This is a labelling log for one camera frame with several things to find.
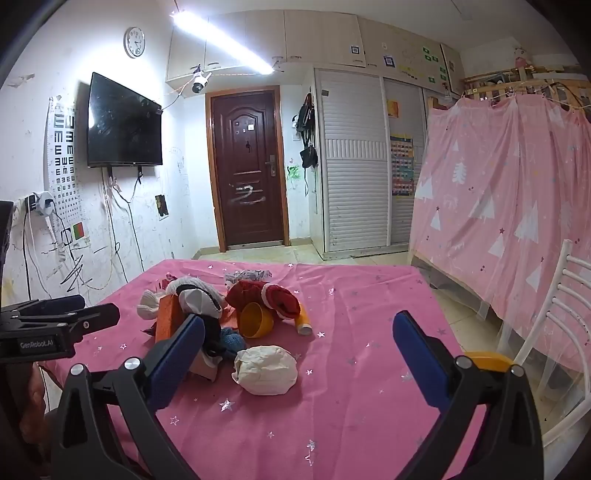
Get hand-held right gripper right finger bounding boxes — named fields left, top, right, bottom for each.
left=392, top=310, right=546, bottom=480

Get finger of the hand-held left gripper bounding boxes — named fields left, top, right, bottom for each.
left=55, top=302, right=122, bottom=340
left=9, top=294, right=87, bottom=319

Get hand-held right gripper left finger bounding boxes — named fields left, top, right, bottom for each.
left=51, top=314, right=206, bottom=480

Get orange box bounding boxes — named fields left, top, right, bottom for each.
left=154, top=295, right=185, bottom=344

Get blue knitted cloth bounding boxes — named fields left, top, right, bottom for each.
left=219, top=327, right=247, bottom=354

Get yellow plastic bin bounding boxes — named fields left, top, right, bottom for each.
left=462, top=351, right=515, bottom=372

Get white knitted sock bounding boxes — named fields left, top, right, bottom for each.
left=137, top=290, right=167, bottom=320

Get black and white cloth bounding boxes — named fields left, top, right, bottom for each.
left=165, top=275, right=228, bottom=361

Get pink star-print tablecloth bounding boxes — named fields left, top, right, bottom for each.
left=39, top=258, right=490, bottom=480

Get yellow plastic bowl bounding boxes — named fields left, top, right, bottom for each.
left=237, top=301, right=274, bottom=339

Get white crumpled paper ball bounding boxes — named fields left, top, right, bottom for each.
left=231, top=344, right=298, bottom=397

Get red and white cloth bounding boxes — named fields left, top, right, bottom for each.
left=225, top=279, right=302, bottom=319

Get printed plastic wrapper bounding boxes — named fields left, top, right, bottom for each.
left=224, top=269, right=273, bottom=284

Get orange thread spool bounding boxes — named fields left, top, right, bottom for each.
left=281, top=307, right=315, bottom=336

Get white metal chair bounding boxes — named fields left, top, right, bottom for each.
left=510, top=239, right=591, bottom=448

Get white louvred wardrobe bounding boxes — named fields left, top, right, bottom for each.
left=314, top=67, right=432, bottom=254

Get pink tree-print curtain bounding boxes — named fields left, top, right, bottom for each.
left=409, top=92, right=591, bottom=374

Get dark brown door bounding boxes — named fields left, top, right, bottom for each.
left=205, top=86, right=291, bottom=252

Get colourful grid poster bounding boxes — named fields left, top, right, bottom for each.
left=390, top=134, right=415, bottom=198

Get large black hanging bag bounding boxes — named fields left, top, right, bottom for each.
left=296, top=93, right=317, bottom=134

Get wooden bunk bed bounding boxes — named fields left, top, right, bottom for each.
left=425, top=65, right=591, bottom=112

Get ceiling tube light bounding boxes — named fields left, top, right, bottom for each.
left=170, top=9, right=274, bottom=75

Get white overhead cabinets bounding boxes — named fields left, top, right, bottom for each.
left=165, top=9, right=462, bottom=97

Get eye test wall chart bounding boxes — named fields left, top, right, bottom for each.
left=46, top=95, right=90, bottom=243

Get black wall television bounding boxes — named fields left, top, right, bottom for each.
left=87, top=71, right=164, bottom=169

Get white security camera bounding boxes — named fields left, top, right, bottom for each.
left=190, top=69, right=213, bottom=95

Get round white wall clock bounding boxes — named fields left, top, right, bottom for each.
left=124, top=26, right=147, bottom=59

